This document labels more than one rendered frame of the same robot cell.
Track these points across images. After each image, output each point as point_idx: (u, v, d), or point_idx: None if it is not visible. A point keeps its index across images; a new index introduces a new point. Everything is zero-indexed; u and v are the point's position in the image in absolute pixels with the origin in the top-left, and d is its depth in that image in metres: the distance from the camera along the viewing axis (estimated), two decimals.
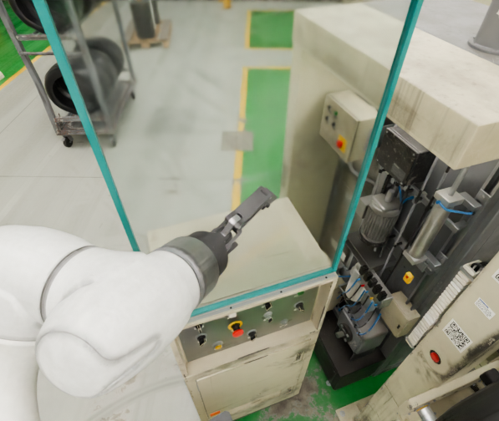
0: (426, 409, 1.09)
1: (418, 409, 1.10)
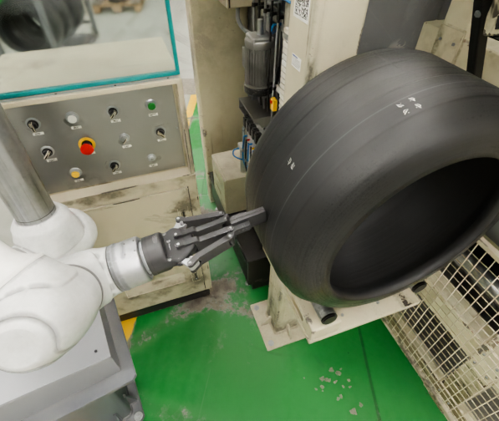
0: None
1: None
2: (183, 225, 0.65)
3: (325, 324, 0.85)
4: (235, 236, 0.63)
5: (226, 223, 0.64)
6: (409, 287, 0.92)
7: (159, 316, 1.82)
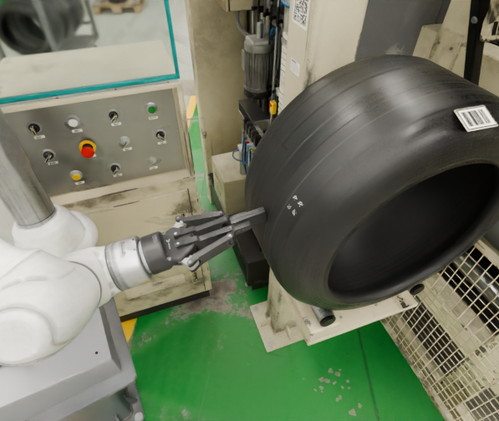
0: None
1: None
2: (183, 225, 0.65)
3: (335, 320, 0.86)
4: (235, 236, 0.63)
5: (226, 223, 0.64)
6: None
7: (159, 317, 1.83)
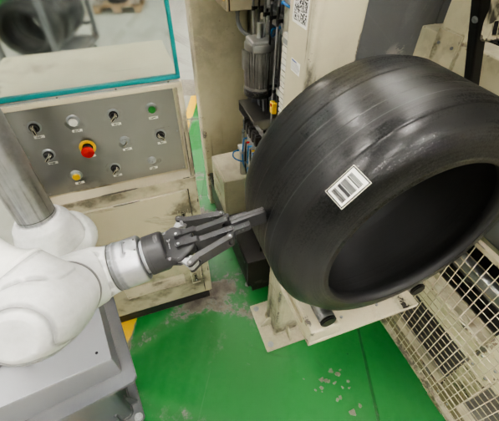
0: None
1: None
2: (183, 225, 0.65)
3: (328, 320, 0.84)
4: (235, 236, 0.63)
5: (226, 223, 0.64)
6: None
7: (159, 317, 1.83)
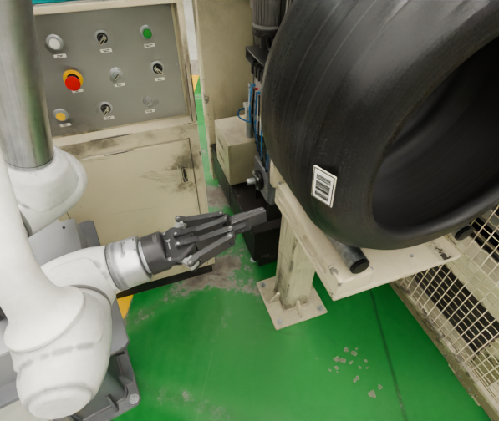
0: None
1: None
2: (183, 225, 0.65)
3: (353, 272, 0.70)
4: (235, 236, 0.63)
5: (226, 223, 0.64)
6: (454, 230, 0.77)
7: (157, 293, 1.68)
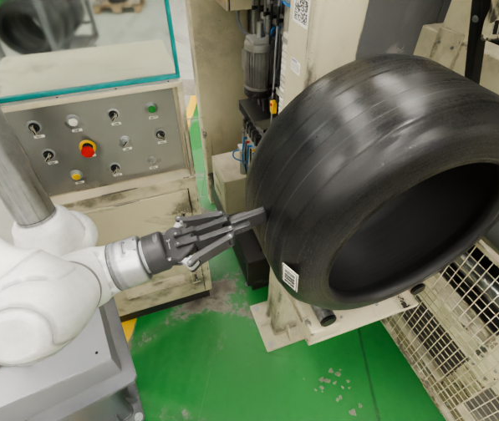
0: None
1: None
2: (183, 225, 0.65)
3: (323, 326, 0.85)
4: (235, 236, 0.63)
5: (226, 223, 0.64)
6: None
7: (159, 317, 1.83)
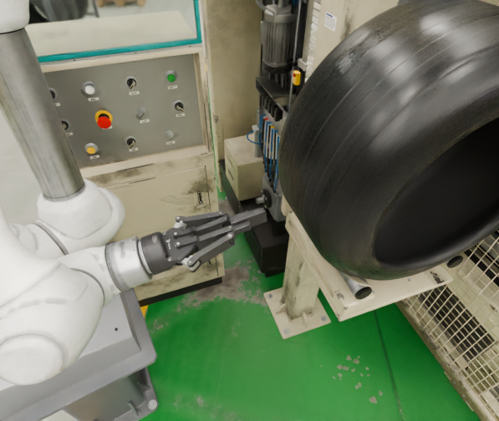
0: None
1: None
2: (183, 225, 0.65)
3: (368, 296, 0.82)
4: (235, 236, 0.63)
5: (226, 223, 0.64)
6: None
7: (170, 304, 1.78)
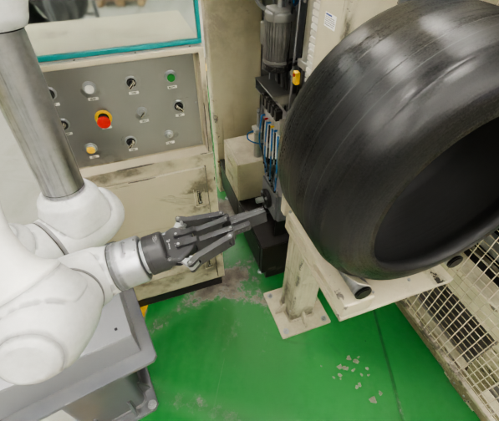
0: None
1: None
2: (183, 225, 0.65)
3: (367, 296, 0.82)
4: (235, 236, 0.63)
5: (226, 223, 0.64)
6: None
7: (170, 304, 1.78)
